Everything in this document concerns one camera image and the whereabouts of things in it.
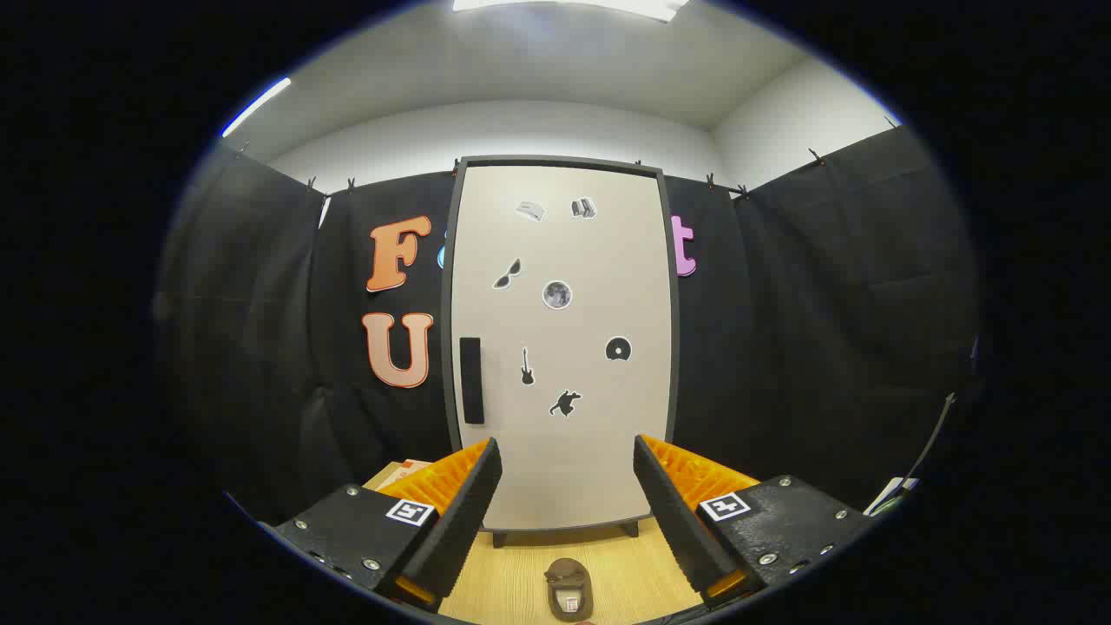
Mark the black backdrop cloth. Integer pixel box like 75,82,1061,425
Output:
156,126,982,522

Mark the ceiling light panel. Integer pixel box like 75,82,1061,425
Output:
451,0,691,23
221,76,293,138

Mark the brown fuzzy shoe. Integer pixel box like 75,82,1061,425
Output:
544,558,595,622

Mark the dark grey shoe cabinet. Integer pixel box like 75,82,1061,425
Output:
441,156,680,549

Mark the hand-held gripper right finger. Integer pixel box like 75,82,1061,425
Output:
632,434,873,613

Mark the white and green object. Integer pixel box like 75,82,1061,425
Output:
864,476,919,517

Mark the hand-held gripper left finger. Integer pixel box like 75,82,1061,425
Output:
258,437,504,613

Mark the black door handle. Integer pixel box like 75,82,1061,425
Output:
459,337,484,425

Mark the white shoe cabinet door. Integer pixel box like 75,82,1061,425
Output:
451,165,674,532

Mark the beige book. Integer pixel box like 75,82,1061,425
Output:
379,459,433,492

